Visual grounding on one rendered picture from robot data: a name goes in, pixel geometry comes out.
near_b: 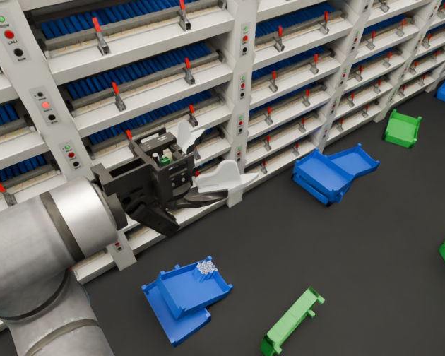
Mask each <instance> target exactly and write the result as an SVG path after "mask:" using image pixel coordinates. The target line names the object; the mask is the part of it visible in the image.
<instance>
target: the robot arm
mask: <svg viewBox="0 0 445 356"><path fill-rule="evenodd" d="M205 132H206V130H205V129H201V130H198V131H195V132H193V133H191V132H190V130H189V127H188V124H187V122H186V120H185V119H183V120H181V121H180V122H179V124H178V128H177V137H176V136H174V135H173V134H172V133H171V132H170V131H169V132H166V128H165V127H162V128H161V129H158V130H155V131H152V132H150V133H147V134H146V135H143V136H140V137H138V138H135V139H134V140H131V141H130V144H131V149H132V153H133V159H131V160H129V161H126V162H124V163H122V164H120V165H117V166H116V167H113V168H111V169H109V170H106V168H105V167H104V165H103V164H102V163H99V164H97V165H94V166H92V167H90V168H91V171H92V173H93V176H94V179H92V180H91V181H90V180H89V178H87V177H85V176H81V177H78V178H76V179H73V180H71V181H69V182H67V183H65V184H62V185H60V186H57V187H55V188H53V189H50V190H49V191H46V192H44V193H41V194H39V195H36V196H34V197H32V198H29V199H28V200H25V201H23V202H20V203H18V204H16V205H14V206H11V207H9V208H7V209H4V210H2V211H0V320H1V321H2V322H4V323H5V324H6V325H7V326H8V327H9V329H10V331H11V334H12V337H13V341H14V343H15V347H16V350H17V353H18V356H114V354H113V352H112V349H111V347H110V346H109V343H108V342H107V339H106V337H105V335H104V333H103V332H102V329H101V328H100V324H99V322H98V320H97V318H96V316H95V314H94V312H93V310H92V308H91V306H90V299H89V296H88V293H87V292H86V290H85V288H84V287H83V286H82V285H81V284H80V283H79V282H78V281H77V279H76V277H75V275H74V274H73V273H72V271H71V269H70V268H69V267H70V266H72V265H73V264H75V263H77V262H79V261H81V260H82V259H84V258H85V257H86V258H87V257H89V256H90V255H92V254H94V253H95V252H97V251H99V250H101V249H103V248H105V247H107V246H109V245H110V244H112V243H114V242H116V241H117V240H118V238H119V236H118V232H117V231H119V230H121V229H122V228H124V227H126V226H128V221H127V218H126V215H125V213H126V214H127V215H128V216H129V217H130V218H131V219H132V220H135V221H136V222H138V223H140V224H142V225H145V226H146V227H149V228H150V229H152V230H155V231H156V232H158V233H160V234H161V235H165V236H167V237H169V238H171V236H172V235H173V234H174V233H175V232H176V231H177V230H178V229H179V228H180V227H181V226H180V225H179V224H178V222H177V221H176V220H177V219H176V218H175V217H174V216H173V214H172V213H171V212H169V211H168V210H167V209H171V210H174V209H175V208H176V207H177V209H181V208H202V207H206V206H209V205H211V204H214V203H216V202H218V201H221V200H223V199H225V198H227V197H228V196H229V195H232V194H234V193H236V192H238V191H239V190H241V189H243V188H244V187H246V186H247V185H249V184H250V183H252V182H253V181H254V180H255V179H256V178H258V176H259V173H258V172H251V173H244V174H242V175H240V174H239V170H238V167H237V163H236V162H235V161H234V160H224V161H222V162H221V163H220V164H219V165H218V167H217V169H216V170H215V171H214V172H211V173H208V174H201V175H199V176H197V178H196V179H195V182H196V185H197V186H196V187H193V188H191V187H192V186H193V180H192V174H191V171H193V168H194V167H195V160H194V153H192V152H193V151H194V149H195V147H196V146H197V145H199V144H200V143H201V141H202V140H203V137H204V135H205ZM155 134H158V137H155V138H152V139H150V140H149V141H146V142H144V143H142V142H141V140H143V139H144V138H147V137H150V136H152V135H155ZM190 153H191V154H190ZM166 208H167V209H166Z"/></svg>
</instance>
